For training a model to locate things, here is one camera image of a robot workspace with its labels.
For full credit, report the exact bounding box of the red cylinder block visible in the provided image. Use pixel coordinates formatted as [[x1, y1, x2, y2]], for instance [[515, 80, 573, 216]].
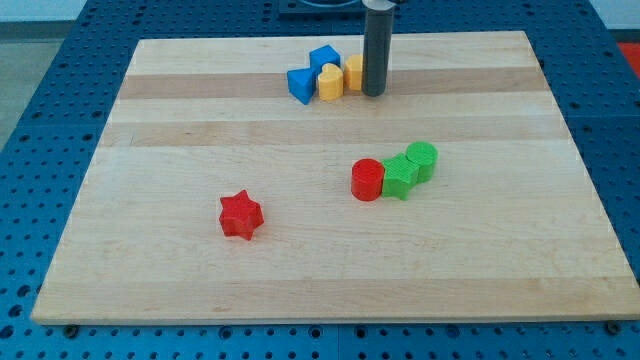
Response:
[[351, 158, 385, 201]]

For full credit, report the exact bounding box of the green star block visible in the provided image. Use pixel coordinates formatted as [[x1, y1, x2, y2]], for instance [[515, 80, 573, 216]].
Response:
[[382, 153, 419, 201]]

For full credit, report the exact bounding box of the red star block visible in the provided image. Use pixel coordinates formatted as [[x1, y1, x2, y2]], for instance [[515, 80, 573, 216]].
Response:
[[219, 189, 264, 241]]

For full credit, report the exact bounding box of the yellow heart block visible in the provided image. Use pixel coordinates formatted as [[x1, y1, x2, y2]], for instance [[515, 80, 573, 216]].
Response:
[[317, 63, 344, 101]]

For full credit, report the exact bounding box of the blue bowtie block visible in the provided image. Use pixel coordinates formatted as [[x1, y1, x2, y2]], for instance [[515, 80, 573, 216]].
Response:
[[287, 68, 316, 105]]

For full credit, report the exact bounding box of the green cylinder block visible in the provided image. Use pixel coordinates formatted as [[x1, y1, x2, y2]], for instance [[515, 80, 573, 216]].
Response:
[[405, 141, 438, 183]]

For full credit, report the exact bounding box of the blue cube block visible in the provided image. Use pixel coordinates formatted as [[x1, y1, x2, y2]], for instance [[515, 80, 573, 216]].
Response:
[[309, 45, 341, 75]]

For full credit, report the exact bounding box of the wooden board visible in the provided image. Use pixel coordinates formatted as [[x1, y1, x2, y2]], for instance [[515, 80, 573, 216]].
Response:
[[31, 31, 639, 325]]

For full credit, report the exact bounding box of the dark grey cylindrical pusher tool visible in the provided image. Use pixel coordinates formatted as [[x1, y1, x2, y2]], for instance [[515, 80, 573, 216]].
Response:
[[361, 0, 395, 97]]

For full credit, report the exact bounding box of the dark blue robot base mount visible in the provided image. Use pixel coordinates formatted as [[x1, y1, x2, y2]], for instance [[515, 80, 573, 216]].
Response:
[[274, 0, 370, 22]]

